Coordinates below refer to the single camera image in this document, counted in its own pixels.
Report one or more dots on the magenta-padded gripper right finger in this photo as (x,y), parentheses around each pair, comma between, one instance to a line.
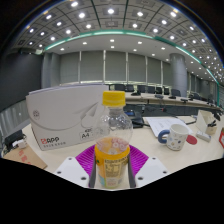
(151,170)

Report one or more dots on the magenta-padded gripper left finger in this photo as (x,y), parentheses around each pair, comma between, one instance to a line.
(71,170)

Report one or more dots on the yellow-capped clear drink bottle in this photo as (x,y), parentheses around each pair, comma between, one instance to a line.
(112,163)

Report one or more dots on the white printed paper sheet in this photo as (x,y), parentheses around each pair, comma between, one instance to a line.
(158,125)

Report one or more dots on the flat round red coaster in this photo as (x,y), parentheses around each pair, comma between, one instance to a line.
(192,140)

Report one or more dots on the white paper carton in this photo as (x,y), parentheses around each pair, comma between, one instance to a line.
(60,116)

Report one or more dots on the long curved conference desk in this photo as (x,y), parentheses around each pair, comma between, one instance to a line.
(150,108)

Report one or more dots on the black power adapter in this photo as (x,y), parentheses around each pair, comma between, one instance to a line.
(13,138)

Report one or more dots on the white open cardboard box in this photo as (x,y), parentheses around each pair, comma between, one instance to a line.
(204,120)

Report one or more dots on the black desk microphones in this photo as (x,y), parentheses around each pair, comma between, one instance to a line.
(159,96)

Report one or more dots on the black office chairs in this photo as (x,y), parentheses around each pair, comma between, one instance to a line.
(141,88)

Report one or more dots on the round ceiling lights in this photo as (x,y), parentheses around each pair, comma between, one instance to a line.
(110,11)

